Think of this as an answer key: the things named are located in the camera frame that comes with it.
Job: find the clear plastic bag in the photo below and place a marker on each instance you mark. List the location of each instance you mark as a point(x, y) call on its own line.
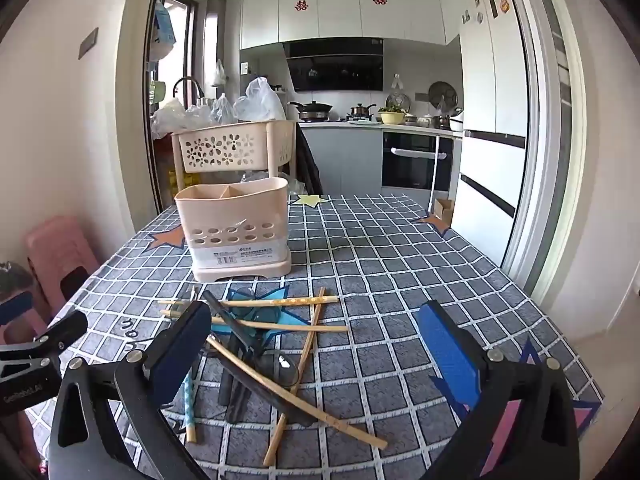
point(174, 117)

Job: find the beige plastic utensil holder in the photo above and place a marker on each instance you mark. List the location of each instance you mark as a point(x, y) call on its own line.
point(237, 229)

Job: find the beige flower-pattern basket rack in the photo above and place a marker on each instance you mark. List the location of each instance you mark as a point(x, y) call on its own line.
point(243, 146)

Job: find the white plastic bag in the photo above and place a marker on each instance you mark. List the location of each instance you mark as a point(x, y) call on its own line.
point(259, 102)

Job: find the white refrigerator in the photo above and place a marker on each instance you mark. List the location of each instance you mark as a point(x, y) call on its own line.
point(494, 123)

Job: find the black handled spoon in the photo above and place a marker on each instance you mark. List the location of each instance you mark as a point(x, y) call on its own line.
point(270, 363)
point(226, 382)
point(239, 398)

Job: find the bamboo chopstick blue-patterned end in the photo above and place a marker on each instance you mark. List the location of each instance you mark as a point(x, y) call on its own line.
point(188, 405)

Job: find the grey checked tablecloth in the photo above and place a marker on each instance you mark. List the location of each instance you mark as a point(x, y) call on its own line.
point(384, 261)

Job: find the white upper cabinets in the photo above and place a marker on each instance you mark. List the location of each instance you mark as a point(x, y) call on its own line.
point(270, 21)

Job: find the steel pot with lid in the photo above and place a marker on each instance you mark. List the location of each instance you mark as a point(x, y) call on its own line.
point(360, 112)

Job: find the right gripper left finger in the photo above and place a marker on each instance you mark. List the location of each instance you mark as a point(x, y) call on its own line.
point(85, 442)

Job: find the yellow bowl with greens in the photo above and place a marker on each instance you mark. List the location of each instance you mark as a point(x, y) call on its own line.
point(392, 115)

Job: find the black range hood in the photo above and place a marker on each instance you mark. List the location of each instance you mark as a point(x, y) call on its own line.
point(336, 64)

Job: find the black built-in oven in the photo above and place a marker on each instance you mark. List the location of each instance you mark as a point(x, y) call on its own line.
point(414, 161)

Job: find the small cardboard box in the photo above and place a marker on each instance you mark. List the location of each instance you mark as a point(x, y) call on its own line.
point(444, 209)

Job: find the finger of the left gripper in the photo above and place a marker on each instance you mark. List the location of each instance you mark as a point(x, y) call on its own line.
point(62, 334)
point(15, 307)

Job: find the black wok on stove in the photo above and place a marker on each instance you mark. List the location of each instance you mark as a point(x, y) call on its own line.
point(312, 111)

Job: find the pink plastic stool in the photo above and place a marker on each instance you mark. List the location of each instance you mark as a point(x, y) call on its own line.
point(60, 258)

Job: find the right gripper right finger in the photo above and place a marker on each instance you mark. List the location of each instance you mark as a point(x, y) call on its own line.
point(518, 418)

